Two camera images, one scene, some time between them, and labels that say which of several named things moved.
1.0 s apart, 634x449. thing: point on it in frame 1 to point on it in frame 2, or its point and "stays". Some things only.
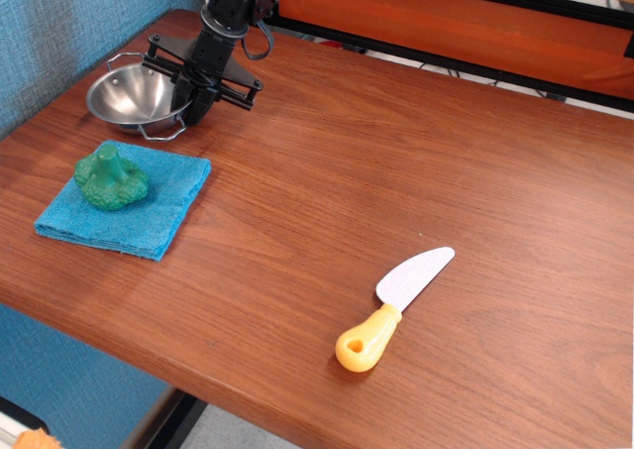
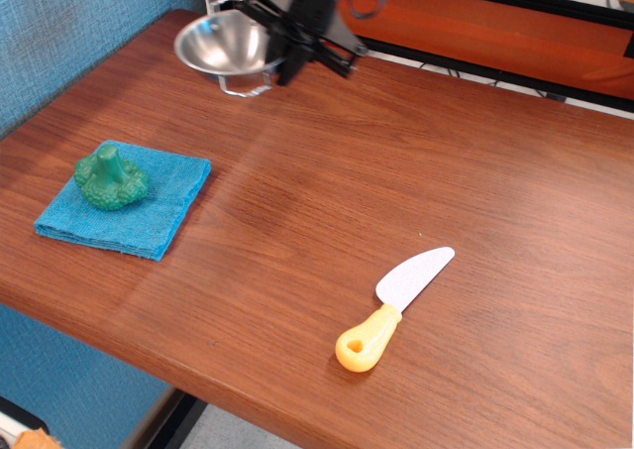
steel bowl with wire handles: [134, 94] to [228, 45]
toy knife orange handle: [360, 346] stays
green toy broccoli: [108, 181] stays
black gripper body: [207, 60] to [310, 11]
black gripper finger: [200, 106] to [294, 59]
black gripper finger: [182, 92] to [279, 45]
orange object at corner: [36, 439] stays
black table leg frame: [169, 423] stays
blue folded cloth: [142, 228] stays
